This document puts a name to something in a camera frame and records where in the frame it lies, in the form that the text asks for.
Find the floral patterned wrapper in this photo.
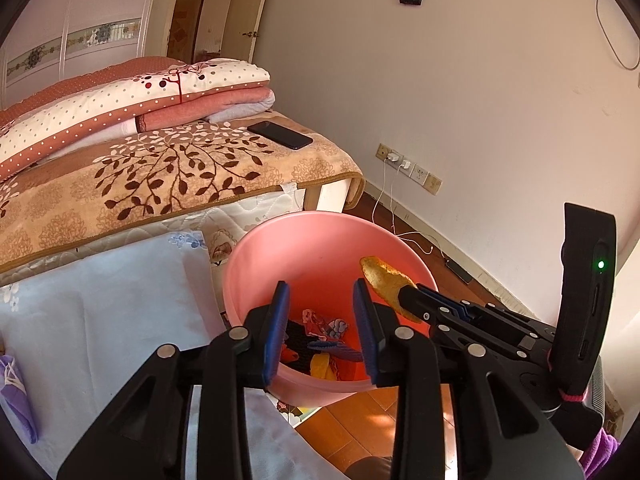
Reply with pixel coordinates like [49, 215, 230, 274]
[322, 317, 351, 342]

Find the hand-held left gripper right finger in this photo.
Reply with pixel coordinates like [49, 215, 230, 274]
[352, 278, 586, 480]

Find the white charging cable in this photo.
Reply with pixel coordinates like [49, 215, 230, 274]
[371, 162, 426, 241]
[393, 170, 446, 261]

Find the white bed frame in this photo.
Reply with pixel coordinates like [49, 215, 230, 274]
[302, 180, 362, 213]

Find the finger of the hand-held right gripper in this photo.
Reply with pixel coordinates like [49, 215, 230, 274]
[415, 283, 478, 319]
[396, 287, 442, 324]

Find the purple face mask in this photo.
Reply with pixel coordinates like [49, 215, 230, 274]
[0, 355, 39, 445]

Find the purple cloth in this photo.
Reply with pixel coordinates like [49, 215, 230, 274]
[582, 430, 621, 480]

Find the leaf-patterned beige blanket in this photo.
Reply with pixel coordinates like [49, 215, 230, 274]
[0, 110, 366, 273]

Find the black phone on floor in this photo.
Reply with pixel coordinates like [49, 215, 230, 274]
[444, 258, 473, 284]

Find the pink plastic bucket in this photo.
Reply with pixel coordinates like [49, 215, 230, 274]
[221, 211, 440, 407]

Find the beige wall cable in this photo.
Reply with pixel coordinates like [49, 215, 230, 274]
[587, 0, 640, 71]

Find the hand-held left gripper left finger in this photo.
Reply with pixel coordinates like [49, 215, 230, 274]
[56, 281, 292, 480]

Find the pink patterned wrapper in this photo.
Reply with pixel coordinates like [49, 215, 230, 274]
[301, 309, 327, 337]

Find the white tablecloth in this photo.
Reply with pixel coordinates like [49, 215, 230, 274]
[0, 230, 346, 480]

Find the wardrobe with sliding doors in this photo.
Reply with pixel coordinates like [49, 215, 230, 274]
[0, 0, 173, 111]

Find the beige wall socket panel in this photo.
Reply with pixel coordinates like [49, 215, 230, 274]
[376, 143, 443, 196]

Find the polka dot quilt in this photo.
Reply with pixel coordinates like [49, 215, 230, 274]
[0, 57, 272, 183]

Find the cream room door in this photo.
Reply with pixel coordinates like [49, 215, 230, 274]
[242, 0, 279, 68]

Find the black smartphone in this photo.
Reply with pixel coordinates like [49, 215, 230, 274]
[247, 121, 314, 151]

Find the pink folded blanket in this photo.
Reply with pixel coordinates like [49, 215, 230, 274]
[135, 87, 277, 133]

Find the yellow cloth item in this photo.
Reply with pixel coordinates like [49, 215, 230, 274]
[360, 256, 423, 323]

